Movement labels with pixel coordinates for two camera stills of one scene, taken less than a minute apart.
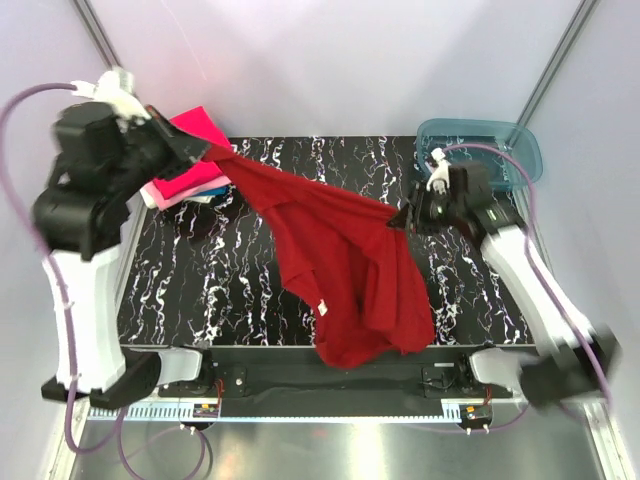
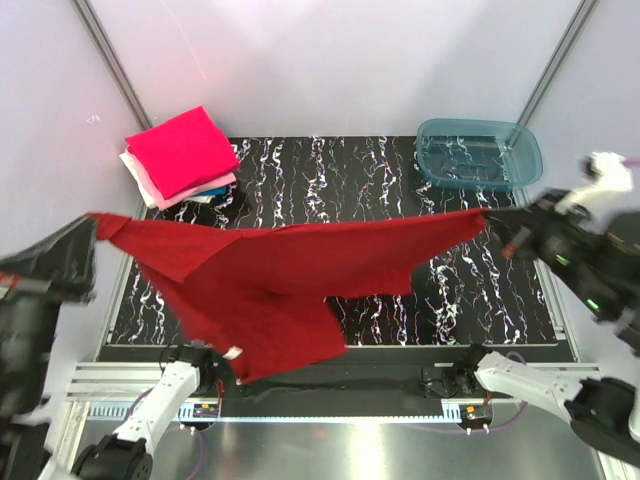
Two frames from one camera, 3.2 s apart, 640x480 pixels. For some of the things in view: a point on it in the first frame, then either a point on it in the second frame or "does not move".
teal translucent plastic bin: (511, 139) does not move
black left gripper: (185, 145) → (61, 263)
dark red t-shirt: (356, 273) → (260, 292)
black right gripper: (420, 197) → (524, 221)
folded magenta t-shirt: (198, 124) does not move
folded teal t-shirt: (215, 192) does not move
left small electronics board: (202, 410) does not move
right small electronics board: (476, 413) does not move
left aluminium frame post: (97, 31) does not move
